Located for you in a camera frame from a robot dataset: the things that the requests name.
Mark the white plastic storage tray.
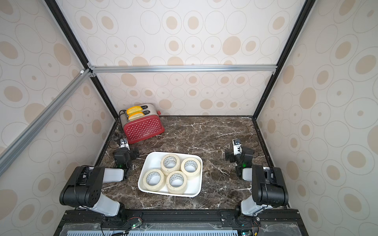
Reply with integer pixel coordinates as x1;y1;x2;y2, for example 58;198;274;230
138;152;203;197

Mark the masking tape roll three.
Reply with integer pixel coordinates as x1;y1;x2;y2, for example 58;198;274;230
143;169;166;192

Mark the masking tape roll one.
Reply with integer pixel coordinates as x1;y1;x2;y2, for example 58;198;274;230
160;153;181;176

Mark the masking tape roll two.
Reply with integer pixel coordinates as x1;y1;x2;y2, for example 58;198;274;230
181;157;201;180

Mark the masking tape roll four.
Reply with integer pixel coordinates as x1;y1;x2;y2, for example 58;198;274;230
166;171;188;194

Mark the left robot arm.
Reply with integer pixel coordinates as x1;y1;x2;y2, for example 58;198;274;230
59;147;139;219

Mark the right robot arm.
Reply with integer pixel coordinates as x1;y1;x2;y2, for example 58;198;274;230
225;139;289;217

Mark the red polka dot toaster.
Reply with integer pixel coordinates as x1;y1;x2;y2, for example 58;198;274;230
119;103;165;144

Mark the yellow toast slice front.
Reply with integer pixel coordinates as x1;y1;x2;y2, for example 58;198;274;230
128;111;145;121

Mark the yellow toast slice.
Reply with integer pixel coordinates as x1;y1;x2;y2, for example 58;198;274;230
128;111;145;121
126;106;144;115

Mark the yellow toast slice rear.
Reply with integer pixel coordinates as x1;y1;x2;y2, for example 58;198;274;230
126;106;144;115

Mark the left slanted aluminium bar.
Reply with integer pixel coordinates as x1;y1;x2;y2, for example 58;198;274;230
1;69;91;175

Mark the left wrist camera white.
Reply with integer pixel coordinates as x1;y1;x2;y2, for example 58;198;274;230
119;138;130;150

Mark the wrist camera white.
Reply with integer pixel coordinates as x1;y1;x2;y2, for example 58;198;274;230
232;139;242;155
119;138;130;150

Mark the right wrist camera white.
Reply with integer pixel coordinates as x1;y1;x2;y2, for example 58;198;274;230
232;139;242;155

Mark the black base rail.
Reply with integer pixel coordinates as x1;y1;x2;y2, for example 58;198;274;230
54;209;308;236

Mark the horizontal aluminium frame bar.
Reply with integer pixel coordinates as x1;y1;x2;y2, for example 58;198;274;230
90;65;277;73

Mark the black left frame post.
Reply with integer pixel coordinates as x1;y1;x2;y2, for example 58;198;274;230
44;0;119;120

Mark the black frame post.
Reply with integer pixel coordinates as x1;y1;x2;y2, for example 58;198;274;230
253;0;316;121
44;0;119;120

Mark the black right frame post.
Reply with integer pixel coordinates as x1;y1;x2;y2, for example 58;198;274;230
253;0;316;121

